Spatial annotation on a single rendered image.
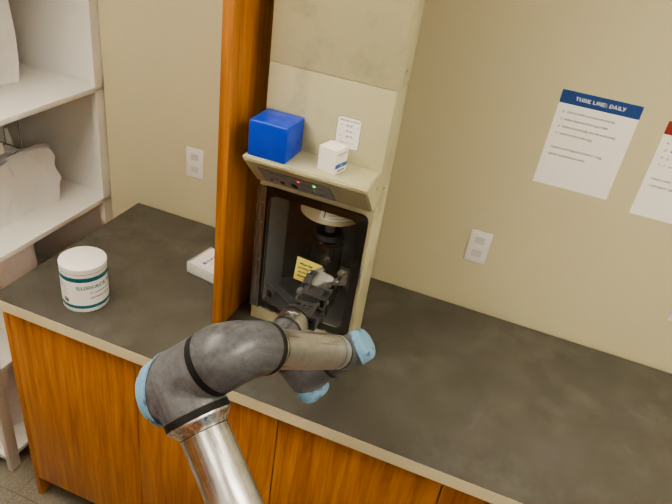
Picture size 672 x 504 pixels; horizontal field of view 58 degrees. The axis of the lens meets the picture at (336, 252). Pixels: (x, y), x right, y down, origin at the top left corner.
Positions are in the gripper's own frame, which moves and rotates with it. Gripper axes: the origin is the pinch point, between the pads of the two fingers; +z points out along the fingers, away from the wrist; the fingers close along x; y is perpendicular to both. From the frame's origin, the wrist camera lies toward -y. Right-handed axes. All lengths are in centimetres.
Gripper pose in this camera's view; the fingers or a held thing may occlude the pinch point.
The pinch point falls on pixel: (318, 276)
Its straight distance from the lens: 161.9
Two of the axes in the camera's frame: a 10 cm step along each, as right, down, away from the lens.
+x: 1.3, -8.4, -5.2
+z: 3.5, -4.5, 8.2
